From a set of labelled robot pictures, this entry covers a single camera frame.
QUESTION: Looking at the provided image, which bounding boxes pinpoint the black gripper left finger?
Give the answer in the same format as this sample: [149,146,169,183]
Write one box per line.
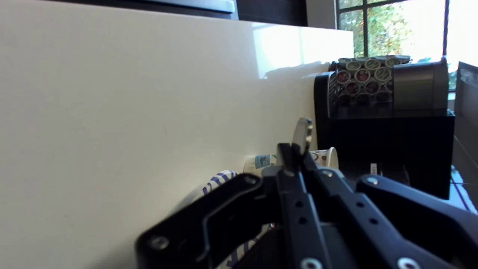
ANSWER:
[135,142,334,269]

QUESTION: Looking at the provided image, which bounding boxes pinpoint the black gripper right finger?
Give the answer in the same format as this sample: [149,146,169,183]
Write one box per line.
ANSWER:
[301,151,478,269]

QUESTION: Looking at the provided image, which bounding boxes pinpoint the metal spoon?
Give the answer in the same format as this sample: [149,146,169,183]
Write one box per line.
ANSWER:
[292,116,316,155]

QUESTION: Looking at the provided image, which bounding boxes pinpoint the white blue-patterned bowl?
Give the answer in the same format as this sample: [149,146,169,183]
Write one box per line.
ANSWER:
[184,168,275,269]

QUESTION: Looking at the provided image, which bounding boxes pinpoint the coffee pod holder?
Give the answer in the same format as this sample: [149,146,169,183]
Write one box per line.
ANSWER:
[328,55,413,109]

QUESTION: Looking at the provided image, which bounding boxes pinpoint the large glass window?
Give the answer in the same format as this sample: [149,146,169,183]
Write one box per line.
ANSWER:
[335,0,478,62]

